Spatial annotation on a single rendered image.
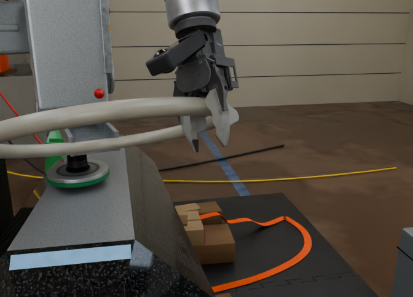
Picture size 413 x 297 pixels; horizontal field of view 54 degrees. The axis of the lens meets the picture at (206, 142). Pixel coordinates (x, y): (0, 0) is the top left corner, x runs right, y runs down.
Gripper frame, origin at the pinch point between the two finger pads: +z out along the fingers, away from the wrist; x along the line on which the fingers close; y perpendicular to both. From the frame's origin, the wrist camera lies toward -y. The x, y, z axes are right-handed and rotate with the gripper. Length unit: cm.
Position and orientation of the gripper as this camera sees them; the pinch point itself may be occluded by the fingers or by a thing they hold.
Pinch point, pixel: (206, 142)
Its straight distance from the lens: 65.6
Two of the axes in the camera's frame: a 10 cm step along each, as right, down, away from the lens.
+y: 6.0, -0.4, 8.0
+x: -7.9, 1.7, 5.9
